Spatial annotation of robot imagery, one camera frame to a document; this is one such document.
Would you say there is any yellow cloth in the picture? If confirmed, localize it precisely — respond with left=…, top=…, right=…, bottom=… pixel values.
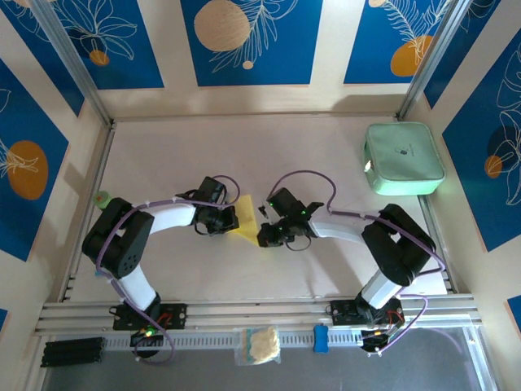
left=232, top=194, right=261, bottom=248

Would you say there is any aluminium side rail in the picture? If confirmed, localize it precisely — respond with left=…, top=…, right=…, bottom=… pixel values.
left=60, top=121, right=117, bottom=302
left=418, top=195, right=457, bottom=294

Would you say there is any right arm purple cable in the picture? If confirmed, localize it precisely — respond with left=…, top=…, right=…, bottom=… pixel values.
left=269, top=169, right=447, bottom=355

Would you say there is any clear bag of yellow snacks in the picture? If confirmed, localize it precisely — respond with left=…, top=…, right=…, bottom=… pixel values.
left=234, top=324, right=282, bottom=367

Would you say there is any grey slotted cable duct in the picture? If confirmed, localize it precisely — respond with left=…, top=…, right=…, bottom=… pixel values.
left=101, top=328, right=367, bottom=352

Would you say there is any aluminium front frame rail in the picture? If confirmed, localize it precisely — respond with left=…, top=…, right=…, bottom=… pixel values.
left=34, top=295, right=484, bottom=339

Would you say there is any aluminium frame post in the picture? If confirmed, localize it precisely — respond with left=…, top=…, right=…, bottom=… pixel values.
left=30, top=0, right=113, bottom=125
left=396, top=0, right=475, bottom=121

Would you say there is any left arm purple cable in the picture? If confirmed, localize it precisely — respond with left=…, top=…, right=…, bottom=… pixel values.
left=95, top=174, right=241, bottom=367

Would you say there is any blue floral wall panel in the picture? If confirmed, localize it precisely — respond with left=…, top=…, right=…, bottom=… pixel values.
left=343, top=0, right=453, bottom=86
left=441, top=38, right=521, bottom=253
left=0, top=0, right=86, bottom=119
left=180, top=0, right=325, bottom=88
left=0, top=59, right=70, bottom=263
left=422, top=0, right=521, bottom=111
left=52, top=0, right=166, bottom=91

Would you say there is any blue rectangular block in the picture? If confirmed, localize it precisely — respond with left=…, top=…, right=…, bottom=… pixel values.
left=313, top=323, right=330, bottom=354

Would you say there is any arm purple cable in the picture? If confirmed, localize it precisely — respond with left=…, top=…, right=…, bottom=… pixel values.
left=269, top=169, right=447, bottom=355
left=95, top=174, right=241, bottom=367

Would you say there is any mint green zip case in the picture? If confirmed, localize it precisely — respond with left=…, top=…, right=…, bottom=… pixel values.
left=361, top=121, right=448, bottom=196

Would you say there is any black controller board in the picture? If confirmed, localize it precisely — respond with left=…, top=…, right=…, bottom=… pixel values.
left=129, top=328, right=164, bottom=359
left=360, top=323, right=408, bottom=358

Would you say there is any black ribbed block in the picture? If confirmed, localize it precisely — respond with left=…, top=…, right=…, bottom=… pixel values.
left=40, top=336, right=106, bottom=369

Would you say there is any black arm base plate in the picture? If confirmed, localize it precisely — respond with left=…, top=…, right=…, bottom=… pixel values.
left=325, top=299, right=404, bottom=327
left=112, top=303, right=188, bottom=331

